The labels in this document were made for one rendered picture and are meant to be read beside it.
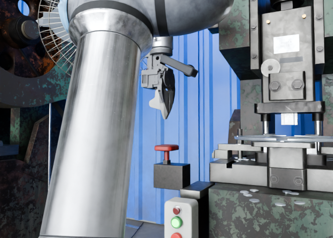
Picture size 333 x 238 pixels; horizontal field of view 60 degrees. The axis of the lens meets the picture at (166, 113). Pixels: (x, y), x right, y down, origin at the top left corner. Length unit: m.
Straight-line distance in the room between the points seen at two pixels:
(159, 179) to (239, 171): 0.24
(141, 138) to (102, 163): 2.20
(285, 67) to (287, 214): 0.42
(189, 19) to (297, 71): 0.55
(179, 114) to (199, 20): 1.91
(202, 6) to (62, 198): 0.29
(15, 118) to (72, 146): 1.76
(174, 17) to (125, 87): 0.12
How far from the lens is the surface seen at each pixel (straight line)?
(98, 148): 0.31
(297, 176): 0.85
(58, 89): 1.87
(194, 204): 0.77
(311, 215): 0.80
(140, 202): 2.58
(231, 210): 0.83
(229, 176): 0.91
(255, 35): 0.95
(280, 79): 0.91
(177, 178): 0.84
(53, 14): 1.48
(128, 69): 0.36
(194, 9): 0.41
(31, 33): 1.73
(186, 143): 2.30
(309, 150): 0.97
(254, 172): 0.89
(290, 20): 0.98
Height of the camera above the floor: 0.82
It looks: 3 degrees up
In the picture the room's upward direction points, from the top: straight up
